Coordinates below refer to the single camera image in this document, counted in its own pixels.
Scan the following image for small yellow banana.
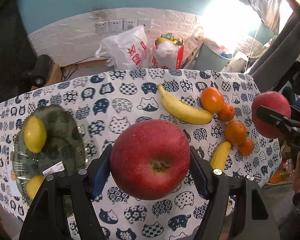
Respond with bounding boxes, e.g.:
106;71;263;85
210;141;231;171

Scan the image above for small tangerine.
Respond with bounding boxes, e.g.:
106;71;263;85
218;105;235;122
237;139;255;157

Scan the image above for medium orange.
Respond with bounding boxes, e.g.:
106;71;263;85
224;121;247;146

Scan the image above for large red apple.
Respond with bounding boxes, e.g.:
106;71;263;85
110;120;191;200

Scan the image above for large orange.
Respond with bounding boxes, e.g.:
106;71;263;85
200;87;225;113

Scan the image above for long yellow banana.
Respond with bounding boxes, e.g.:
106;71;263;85
157;84;212;125

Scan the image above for yellow lemon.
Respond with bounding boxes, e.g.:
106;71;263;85
23;115;47;154
26;175;44;200

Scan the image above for green glass fruit plate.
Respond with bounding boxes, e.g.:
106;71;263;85
12;105;87;205

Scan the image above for grey bin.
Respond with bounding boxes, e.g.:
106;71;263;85
193;43;233;72

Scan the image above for cardboard box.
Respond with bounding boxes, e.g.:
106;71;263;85
31;63;62;90

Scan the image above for black speaker on box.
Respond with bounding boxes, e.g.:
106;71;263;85
29;54;52;88

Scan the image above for red white bag of items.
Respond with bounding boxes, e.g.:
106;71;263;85
150;33;185;70

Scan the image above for white plastic shopping bag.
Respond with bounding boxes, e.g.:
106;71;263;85
95;26;151;70

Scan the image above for white wall socket strip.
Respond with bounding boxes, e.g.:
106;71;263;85
95;18;151;34

